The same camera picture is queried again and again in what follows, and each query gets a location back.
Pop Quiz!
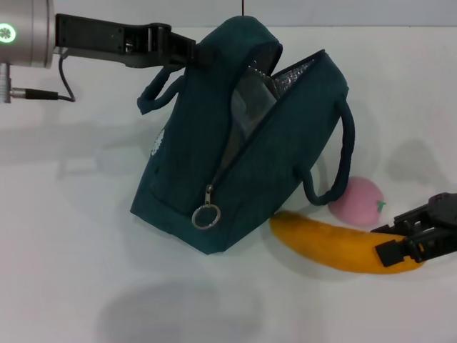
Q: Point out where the clear plastic container blue seal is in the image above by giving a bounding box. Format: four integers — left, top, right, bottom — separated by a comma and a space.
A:
229, 69, 278, 134

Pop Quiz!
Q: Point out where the yellow toy banana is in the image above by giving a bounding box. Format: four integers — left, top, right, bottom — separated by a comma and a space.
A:
268, 210, 426, 276

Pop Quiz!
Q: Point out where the pink toy peach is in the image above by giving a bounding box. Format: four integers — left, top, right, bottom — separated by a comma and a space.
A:
328, 175, 387, 227

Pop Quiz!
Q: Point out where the grey left gripper cable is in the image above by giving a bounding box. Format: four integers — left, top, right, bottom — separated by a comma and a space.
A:
0, 56, 76, 105

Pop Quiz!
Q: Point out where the dark teal fabric lunch bag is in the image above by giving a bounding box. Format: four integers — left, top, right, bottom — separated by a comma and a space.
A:
128, 15, 357, 256

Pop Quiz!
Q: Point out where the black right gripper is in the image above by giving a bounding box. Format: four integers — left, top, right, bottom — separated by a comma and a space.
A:
370, 192, 457, 269

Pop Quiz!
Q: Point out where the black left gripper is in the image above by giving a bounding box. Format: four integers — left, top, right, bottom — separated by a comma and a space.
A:
54, 13, 216, 69

